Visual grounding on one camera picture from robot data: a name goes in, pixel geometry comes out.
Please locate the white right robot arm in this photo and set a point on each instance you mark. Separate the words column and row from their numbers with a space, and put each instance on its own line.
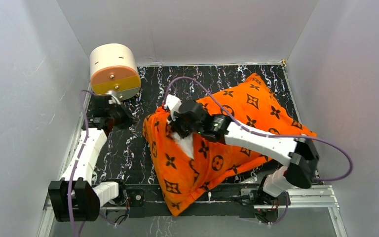
column 297, row 155

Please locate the cream drum with orange face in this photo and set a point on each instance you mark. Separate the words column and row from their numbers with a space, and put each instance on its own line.
column 113, row 68

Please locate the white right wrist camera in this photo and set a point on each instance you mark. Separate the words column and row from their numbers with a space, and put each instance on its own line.
column 172, row 104

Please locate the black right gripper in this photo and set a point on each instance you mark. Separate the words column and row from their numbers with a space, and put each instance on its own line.
column 175, row 125

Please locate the aluminium frame rail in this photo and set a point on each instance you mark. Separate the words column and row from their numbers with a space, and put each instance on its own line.
column 318, row 196

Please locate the orange patterned pillowcase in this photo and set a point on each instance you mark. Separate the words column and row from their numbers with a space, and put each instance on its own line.
column 196, row 145

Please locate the white pillow insert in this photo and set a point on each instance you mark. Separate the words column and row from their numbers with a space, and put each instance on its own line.
column 185, row 144

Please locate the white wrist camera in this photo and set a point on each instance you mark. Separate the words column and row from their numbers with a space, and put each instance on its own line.
column 114, row 98
column 172, row 104

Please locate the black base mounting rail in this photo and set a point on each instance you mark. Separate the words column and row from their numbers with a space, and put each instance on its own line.
column 240, row 200

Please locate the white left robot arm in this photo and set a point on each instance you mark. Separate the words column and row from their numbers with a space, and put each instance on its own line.
column 72, row 196

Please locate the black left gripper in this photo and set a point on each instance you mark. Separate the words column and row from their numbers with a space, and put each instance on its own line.
column 107, row 106

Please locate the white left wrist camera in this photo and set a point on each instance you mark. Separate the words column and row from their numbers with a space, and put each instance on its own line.
column 114, row 98

